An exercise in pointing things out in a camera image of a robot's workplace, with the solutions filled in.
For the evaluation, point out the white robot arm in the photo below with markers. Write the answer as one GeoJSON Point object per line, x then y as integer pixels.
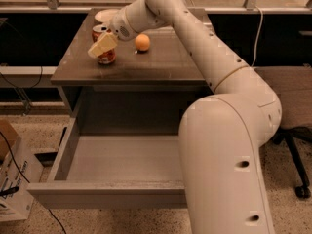
{"type": "Point", "coordinates": [219, 135]}

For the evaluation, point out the white cardboard box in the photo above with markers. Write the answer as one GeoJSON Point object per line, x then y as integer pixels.
{"type": "Point", "coordinates": [19, 167]}

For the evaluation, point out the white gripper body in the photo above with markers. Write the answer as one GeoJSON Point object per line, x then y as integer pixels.
{"type": "Point", "coordinates": [119, 25]}

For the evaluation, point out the open grey top drawer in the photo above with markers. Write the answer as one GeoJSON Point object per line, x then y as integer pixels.
{"type": "Point", "coordinates": [120, 151]}

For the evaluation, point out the red coke can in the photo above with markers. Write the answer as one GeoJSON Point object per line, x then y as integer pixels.
{"type": "Point", "coordinates": [107, 57]}

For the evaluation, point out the orange fruit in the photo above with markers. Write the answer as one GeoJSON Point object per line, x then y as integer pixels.
{"type": "Point", "coordinates": [142, 42]}

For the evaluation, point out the white bowl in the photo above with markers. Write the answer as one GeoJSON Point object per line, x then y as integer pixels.
{"type": "Point", "coordinates": [104, 16]}

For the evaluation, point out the grey office chair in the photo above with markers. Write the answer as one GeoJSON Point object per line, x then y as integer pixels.
{"type": "Point", "coordinates": [293, 86]}

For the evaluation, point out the grey cabinet with top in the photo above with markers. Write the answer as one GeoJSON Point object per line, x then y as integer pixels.
{"type": "Point", "coordinates": [130, 65]}

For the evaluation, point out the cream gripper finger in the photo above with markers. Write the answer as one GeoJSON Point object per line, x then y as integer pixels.
{"type": "Point", "coordinates": [105, 43]}

